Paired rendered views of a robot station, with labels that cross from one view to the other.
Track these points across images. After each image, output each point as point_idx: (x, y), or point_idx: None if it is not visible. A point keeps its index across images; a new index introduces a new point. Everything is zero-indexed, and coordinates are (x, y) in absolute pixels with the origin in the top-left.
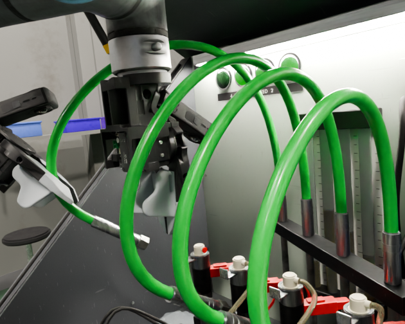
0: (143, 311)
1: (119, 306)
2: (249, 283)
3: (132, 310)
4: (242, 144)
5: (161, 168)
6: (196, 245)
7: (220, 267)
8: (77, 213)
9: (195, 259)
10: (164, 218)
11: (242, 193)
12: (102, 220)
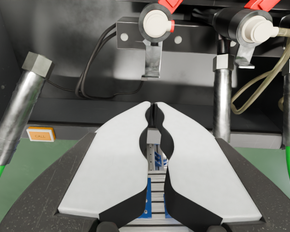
0: (90, 59)
1: (79, 84)
2: None
3: (87, 72)
4: None
5: (108, 214)
6: (155, 33)
7: (240, 66)
8: None
9: (162, 42)
10: (149, 125)
11: None
12: (5, 151)
